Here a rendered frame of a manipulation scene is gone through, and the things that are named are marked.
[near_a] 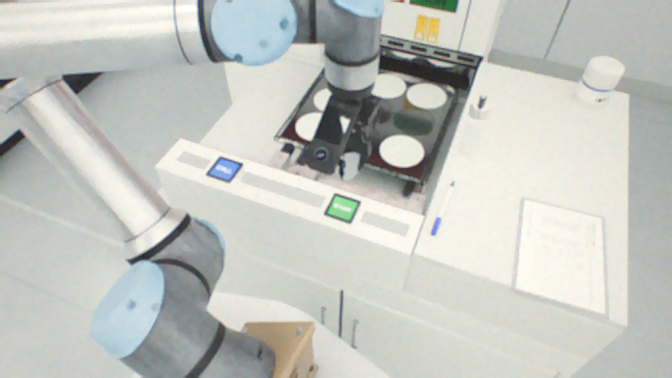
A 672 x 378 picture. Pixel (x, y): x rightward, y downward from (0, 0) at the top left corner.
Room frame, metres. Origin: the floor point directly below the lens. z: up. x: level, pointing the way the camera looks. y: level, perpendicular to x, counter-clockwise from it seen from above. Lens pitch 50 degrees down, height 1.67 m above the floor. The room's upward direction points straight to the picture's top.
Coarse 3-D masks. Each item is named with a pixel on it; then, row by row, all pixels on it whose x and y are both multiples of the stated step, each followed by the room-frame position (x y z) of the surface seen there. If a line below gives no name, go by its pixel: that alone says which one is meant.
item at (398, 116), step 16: (320, 80) 1.02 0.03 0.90; (416, 80) 1.02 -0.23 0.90; (400, 96) 0.95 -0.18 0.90; (448, 96) 0.95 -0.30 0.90; (304, 112) 0.89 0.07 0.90; (320, 112) 0.89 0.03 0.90; (384, 112) 0.89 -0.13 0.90; (400, 112) 0.89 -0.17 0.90; (416, 112) 0.89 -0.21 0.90; (432, 112) 0.89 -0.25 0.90; (288, 128) 0.83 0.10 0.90; (384, 128) 0.83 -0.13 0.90; (400, 128) 0.83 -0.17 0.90; (416, 128) 0.83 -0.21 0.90; (432, 128) 0.83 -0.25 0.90; (432, 144) 0.77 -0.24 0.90; (368, 160) 0.72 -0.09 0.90; (384, 160) 0.72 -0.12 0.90; (416, 176) 0.67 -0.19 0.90
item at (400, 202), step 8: (288, 168) 0.71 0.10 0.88; (296, 168) 0.71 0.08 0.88; (320, 176) 0.69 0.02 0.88; (328, 176) 0.69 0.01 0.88; (328, 184) 0.67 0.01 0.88; (336, 184) 0.67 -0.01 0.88; (344, 184) 0.67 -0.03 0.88; (352, 184) 0.67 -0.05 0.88; (360, 184) 0.67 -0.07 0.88; (352, 192) 0.64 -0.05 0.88; (360, 192) 0.64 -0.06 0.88; (368, 192) 0.64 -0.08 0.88; (376, 192) 0.64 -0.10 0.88; (384, 192) 0.64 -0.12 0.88; (384, 200) 0.62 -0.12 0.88; (392, 200) 0.62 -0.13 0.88; (400, 200) 0.62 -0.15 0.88; (408, 200) 0.62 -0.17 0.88
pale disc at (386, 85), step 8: (376, 80) 1.02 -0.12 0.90; (384, 80) 1.02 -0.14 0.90; (392, 80) 1.02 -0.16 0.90; (400, 80) 1.02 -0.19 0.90; (376, 88) 0.98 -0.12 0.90; (384, 88) 0.98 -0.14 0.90; (392, 88) 0.98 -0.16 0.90; (400, 88) 0.98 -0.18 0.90; (384, 96) 0.95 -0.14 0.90; (392, 96) 0.95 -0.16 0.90
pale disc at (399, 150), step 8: (392, 136) 0.80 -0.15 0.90; (400, 136) 0.80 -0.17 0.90; (384, 144) 0.77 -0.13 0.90; (392, 144) 0.77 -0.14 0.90; (400, 144) 0.77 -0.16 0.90; (408, 144) 0.77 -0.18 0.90; (416, 144) 0.77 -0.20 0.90; (384, 152) 0.75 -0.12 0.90; (392, 152) 0.75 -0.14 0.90; (400, 152) 0.75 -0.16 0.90; (408, 152) 0.75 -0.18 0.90; (416, 152) 0.75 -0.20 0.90; (392, 160) 0.72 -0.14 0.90; (400, 160) 0.72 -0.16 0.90; (408, 160) 0.72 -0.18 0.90; (416, 160) 0.72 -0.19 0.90
